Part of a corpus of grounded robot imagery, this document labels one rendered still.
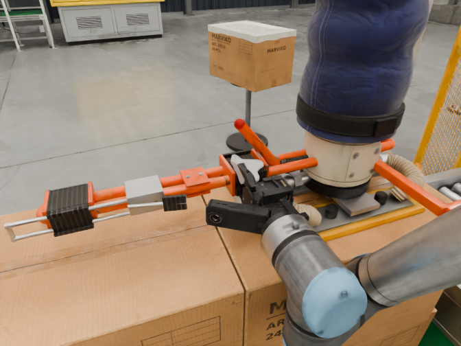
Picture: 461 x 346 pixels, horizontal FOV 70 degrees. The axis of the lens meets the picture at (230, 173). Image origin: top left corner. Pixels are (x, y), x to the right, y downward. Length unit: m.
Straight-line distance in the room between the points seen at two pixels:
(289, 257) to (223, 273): 0.21
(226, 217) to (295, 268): 0.16
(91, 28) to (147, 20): 1.17
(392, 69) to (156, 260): 0.58
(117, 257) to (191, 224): 0.18
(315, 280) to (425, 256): 0.15
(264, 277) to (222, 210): 0.17
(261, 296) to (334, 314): 0.23
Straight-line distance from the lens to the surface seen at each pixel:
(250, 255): 0.71
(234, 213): 0.58
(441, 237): 0.49
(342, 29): 0.65
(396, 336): 1.25
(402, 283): 0.56
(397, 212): 0.87
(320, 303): 0.47
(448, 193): 1.86
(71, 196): 0.68
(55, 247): 0.82
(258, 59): 2.52
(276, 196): 0.61
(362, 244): 0.79
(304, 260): 0.49
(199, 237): 0.75
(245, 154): 0.75
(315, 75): 0.70
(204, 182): 0.66
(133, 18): 7.94
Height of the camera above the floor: 1.46
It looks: 33 degrees down
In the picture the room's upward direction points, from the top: straight up
